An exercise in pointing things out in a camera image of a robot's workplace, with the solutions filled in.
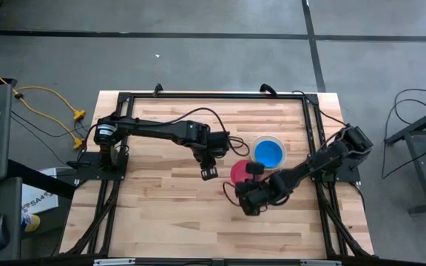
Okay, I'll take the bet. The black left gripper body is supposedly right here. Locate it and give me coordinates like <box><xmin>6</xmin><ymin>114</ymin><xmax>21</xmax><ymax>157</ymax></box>
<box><xmin>196</xmin><ymin>157</ymin><xmax>220</xmax><ymax>183</ymax></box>

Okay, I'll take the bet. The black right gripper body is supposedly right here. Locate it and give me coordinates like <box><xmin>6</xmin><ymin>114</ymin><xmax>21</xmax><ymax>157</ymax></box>
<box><xmin>245</xmin><ymin>161</ymin><xmax>267</xmax><ymax>185</ymax></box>

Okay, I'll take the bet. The pink translucent plastic bowl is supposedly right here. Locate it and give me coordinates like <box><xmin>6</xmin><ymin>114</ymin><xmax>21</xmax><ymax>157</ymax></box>
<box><xmin>229</xmin><ymin>159</ymin><xmax>259</xmax><ymax>186</ymax></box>

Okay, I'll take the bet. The blue plastic bowl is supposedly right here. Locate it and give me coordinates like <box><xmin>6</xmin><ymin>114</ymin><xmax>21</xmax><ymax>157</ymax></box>
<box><xmin>253</xmin><ymin>139</ymin><xmax>285</xmax><ymax>168</ymax></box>

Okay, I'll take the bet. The black side table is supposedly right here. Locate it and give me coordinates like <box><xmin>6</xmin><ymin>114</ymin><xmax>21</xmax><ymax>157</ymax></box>
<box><xmin>384</xmin><ymin>100</ymin><xmax>426</xmax><ymax>216</ymax></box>

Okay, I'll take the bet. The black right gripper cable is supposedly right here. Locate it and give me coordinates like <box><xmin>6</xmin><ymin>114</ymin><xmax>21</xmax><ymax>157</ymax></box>
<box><xmin>222</xmin><ymin>180</ymin><xmax>244</xmax><ymax>208</ymax></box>

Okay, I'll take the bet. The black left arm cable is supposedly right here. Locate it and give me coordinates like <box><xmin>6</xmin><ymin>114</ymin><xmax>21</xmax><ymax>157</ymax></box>
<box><xmin>167</xmin><ymin>106</ymin><xmax>251</xmax><ymax>158</ymax></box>

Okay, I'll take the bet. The black aluminium table frame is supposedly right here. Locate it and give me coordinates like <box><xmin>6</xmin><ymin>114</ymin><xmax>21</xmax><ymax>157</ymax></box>
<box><xmin>52</xmin><ymin>83</ymin><xmax>376</xmax><ymax>259</ymax></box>

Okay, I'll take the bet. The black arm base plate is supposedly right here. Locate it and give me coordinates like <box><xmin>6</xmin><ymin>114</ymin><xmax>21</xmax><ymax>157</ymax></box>
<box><xmin>67</xmin><ymin>150</ymin><xmax>129</xmax><ymax>182</ymax></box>
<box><xmin>313</xmin><ymin>162</ymin><xmax>362</xmax><ymax>185</ymax></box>

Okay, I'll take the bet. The thin black floor cable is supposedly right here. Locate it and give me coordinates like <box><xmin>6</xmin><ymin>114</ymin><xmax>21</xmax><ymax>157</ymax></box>
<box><xmin>380</xmin><ymin>87</ymin><xmax>426</xmax><ymax>180</ymax></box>

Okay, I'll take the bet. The silver metal bracket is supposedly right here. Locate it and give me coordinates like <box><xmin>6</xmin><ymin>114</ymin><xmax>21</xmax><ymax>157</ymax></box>
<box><xmin>92</xmin><ymin>258</ymin><xmax>137</xmax><ymax>266</ymax></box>

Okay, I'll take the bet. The yellow extension cable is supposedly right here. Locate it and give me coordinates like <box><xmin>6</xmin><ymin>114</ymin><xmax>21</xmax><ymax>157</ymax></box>
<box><xmin>13</xmin><ymin>85</ymin><xmax>87</xmax><ymax>121</ymax></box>
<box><xmin>0</xmin><ymin>61</ymin><xmax>87</xmax><ymax>151</ymax></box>

